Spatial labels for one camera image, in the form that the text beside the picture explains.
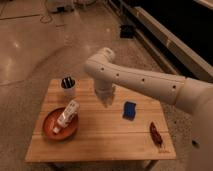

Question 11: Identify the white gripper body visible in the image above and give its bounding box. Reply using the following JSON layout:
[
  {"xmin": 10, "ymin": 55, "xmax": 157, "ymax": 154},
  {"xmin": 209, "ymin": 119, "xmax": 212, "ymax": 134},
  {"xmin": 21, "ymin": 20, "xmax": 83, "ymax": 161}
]
[{"xmin": 95, "ymin": 87, "xmax": 115, "ymax": 108}]

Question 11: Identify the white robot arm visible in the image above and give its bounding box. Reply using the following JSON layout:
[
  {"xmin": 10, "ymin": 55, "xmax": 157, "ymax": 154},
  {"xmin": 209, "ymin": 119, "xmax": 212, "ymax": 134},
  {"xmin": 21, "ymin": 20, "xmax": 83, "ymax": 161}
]
[{"xmin": 84, "ymin": 47, "xmax": 213, "ymax": 171}]

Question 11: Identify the blue sponge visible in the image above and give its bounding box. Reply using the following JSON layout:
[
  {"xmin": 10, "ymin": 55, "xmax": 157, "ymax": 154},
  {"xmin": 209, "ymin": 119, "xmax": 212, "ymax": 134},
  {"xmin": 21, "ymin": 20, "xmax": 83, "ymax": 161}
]
[{"xmin": 123, "ymin": 101, "xmax": 136, "ymax": 120}]

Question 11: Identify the white spray bottle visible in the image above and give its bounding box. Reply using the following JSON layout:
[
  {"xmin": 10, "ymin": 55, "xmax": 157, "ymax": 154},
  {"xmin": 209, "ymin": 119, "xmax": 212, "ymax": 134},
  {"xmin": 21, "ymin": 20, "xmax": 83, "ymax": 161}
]
[{"xmin": 53, "ymin": 100, "xmax": 79, "ymax": 134}]

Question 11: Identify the white cup with markers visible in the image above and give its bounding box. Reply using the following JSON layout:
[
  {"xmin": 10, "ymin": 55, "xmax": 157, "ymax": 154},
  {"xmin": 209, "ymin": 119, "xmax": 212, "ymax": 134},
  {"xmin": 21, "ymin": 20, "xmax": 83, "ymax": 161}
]
[{"xmin": 61, "ymin": 76, "xmax": 76, "ymax": 99}]

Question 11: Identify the wooden table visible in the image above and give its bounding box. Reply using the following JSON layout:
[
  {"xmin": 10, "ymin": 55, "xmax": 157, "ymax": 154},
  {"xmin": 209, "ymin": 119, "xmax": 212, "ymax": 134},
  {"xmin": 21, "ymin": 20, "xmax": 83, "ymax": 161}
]
[{"xmin": 25, "ymin": 79, "xmax": 176, "ymax": 163}]

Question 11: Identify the black box on floor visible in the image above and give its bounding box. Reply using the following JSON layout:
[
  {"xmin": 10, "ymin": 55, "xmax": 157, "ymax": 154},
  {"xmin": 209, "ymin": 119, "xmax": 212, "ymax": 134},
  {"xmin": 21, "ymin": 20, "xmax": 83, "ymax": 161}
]
[{"xmin": 120, "ymin": 25, "xmax": 134, "ymax": 38}]

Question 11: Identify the orange-red plate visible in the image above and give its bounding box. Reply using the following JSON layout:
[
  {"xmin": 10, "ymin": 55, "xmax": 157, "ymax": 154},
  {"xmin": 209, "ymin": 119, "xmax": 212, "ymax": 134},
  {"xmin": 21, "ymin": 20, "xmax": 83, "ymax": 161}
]
[{"xmin": 42, "ymin": 107, "xmax": 79, "ymax": 141}]

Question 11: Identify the dark red utensil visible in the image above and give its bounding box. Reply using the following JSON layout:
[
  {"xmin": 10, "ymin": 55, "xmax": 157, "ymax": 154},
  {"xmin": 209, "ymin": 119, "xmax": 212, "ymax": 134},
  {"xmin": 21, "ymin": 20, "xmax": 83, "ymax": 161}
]
[{"xmin": 149, "ymin": 122, "xmax": 163, "ymax": 146}]

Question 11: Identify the floor cable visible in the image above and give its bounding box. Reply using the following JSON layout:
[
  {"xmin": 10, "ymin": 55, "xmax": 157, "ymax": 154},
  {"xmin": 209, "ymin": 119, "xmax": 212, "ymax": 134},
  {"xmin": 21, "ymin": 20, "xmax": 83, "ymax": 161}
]
[{"xmin": 39, "ymin": 0, "xmax": 54, "ymax": 24}]

